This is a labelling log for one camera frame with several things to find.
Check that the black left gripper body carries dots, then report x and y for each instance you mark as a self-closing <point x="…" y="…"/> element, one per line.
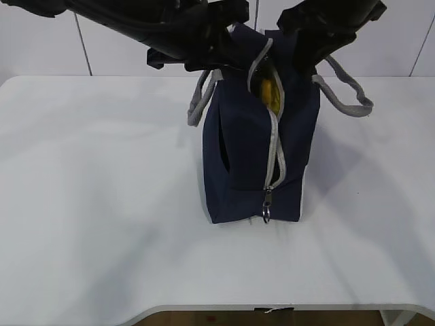
<point x="197" y="35"/>

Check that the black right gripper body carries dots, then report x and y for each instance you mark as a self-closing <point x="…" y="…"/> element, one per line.
<point x="321" y="27"/>

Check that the yellow banana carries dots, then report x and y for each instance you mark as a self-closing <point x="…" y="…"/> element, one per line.
<point x="270" y="95"/>

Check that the navy insulated lunch bag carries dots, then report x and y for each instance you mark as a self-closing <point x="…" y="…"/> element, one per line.
<point x="254" y="161"/>

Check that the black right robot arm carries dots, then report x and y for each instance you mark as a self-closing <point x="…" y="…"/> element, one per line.
<point x="363" y="11"/>

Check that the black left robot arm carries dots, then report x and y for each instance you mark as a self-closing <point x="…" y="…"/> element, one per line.
<point x="134" y="19"/>

